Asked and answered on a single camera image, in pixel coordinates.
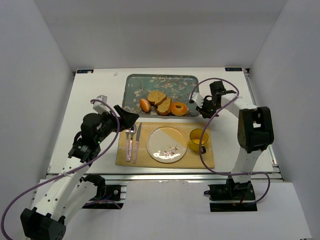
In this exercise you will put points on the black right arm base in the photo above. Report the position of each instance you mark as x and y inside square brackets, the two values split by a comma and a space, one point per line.
[222, 200]

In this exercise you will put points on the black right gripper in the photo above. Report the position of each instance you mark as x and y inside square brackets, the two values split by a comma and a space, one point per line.
[206, 107]

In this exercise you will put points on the small toasted bread slice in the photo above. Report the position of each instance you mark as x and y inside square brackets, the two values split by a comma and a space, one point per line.
[164, 108]

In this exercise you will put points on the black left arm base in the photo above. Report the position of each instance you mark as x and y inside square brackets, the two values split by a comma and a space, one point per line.
[108, 196]

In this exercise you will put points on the yellow placemat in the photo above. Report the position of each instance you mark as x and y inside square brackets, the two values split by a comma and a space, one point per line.
[191, 159]

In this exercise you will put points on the yellow mug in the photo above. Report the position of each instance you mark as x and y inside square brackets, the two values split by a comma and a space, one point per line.
[198, 140]

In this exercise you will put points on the white and yellow plate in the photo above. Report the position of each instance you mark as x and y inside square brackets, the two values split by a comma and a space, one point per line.
[167, 144]

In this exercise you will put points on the blue label left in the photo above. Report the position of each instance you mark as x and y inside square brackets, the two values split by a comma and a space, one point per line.
[84, 71]

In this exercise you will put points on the orange bagel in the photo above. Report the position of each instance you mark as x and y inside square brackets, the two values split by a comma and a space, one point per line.
[179, 109]

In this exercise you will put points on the blue label right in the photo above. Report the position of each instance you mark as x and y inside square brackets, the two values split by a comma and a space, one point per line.
[233, 69]

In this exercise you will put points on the round orange bread roll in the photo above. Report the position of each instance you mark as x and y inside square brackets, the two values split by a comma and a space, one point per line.
[145, 105]

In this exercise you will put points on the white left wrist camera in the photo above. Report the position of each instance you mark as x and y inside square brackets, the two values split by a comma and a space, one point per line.
[98, 106]

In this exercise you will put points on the silver cake server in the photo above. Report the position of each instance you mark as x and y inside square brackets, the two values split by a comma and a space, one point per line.
[192, 113]

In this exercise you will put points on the aluminium table rail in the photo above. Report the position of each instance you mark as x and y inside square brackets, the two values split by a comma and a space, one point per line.
[163, 177]

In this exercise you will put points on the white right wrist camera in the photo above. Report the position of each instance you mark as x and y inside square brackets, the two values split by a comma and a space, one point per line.
[195, 101]

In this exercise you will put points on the blue label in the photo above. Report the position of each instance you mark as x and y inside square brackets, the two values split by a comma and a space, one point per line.
[84, 71]
[233, 69]

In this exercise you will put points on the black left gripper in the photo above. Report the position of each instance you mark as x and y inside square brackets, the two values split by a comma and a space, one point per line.
[119, 117]

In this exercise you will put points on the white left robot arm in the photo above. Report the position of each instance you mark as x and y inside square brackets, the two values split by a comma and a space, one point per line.
[73, 188]

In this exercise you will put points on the silver fork pink handle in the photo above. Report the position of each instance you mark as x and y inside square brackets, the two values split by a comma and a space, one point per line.
[127, 131]

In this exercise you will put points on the silver knife pink handle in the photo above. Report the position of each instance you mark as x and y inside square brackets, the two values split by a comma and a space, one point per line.
[137, 143]

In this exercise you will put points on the large toasted bread slice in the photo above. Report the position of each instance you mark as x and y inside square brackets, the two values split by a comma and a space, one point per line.
[156, 97]

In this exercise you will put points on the silver spoon pink handle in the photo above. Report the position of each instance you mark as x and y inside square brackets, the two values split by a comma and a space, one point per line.
[132, 132]

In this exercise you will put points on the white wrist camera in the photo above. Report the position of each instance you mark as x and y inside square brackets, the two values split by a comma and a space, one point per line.
[98, 106]
[195, 101]

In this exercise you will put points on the blue floral serving tray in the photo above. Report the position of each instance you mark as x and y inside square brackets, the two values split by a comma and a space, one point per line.
[138, 86]

